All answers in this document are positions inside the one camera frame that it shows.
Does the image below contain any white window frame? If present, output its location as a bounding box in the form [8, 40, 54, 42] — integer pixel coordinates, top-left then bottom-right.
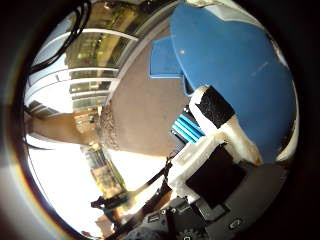
[24, 28, 139, 111]

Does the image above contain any black strap cable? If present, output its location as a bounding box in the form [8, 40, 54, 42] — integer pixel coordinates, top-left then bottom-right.
[90, 159, 174, 214]

